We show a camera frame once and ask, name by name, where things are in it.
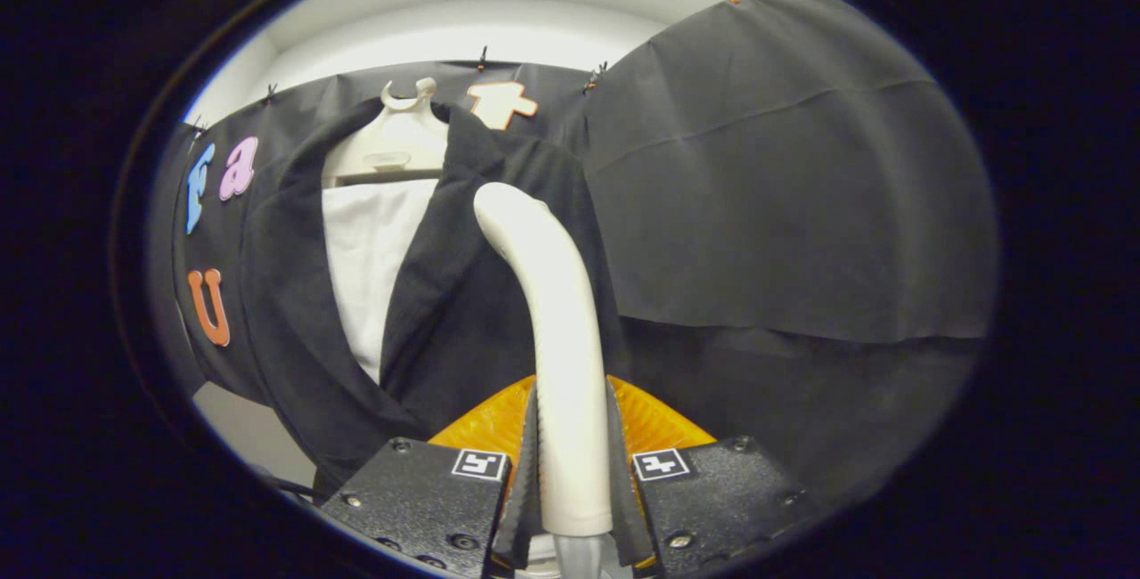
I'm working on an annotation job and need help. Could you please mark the white garment steamer handle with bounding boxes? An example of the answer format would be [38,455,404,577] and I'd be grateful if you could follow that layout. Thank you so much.
[472,183,615,537]

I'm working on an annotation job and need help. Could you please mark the black backdrop cloth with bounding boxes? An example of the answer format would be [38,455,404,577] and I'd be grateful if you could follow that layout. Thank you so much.
[147,0,1000,509]

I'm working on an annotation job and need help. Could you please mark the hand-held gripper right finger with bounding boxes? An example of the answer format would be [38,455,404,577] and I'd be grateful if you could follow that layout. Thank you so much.
[606,376,825,578]

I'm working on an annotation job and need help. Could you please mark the black cable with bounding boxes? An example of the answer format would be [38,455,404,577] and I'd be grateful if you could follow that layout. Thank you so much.
[254,469,323,502]

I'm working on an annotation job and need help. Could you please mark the white plastic hanger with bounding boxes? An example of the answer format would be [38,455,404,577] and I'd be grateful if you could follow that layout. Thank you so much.
[321,77,449,188]

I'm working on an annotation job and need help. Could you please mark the row of cloth clips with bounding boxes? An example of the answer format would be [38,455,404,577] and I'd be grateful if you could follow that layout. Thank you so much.
[187,0,742,139]

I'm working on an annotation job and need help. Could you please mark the white fabric dress form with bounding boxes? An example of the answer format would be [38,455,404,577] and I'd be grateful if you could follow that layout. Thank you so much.
[321,178,439,384]

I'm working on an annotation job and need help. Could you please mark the black suit jacket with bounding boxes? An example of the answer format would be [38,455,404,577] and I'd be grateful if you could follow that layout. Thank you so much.
[239,98,624,495]

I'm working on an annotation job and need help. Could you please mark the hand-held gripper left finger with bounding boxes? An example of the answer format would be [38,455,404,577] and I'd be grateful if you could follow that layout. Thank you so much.
[319,376,544,579]

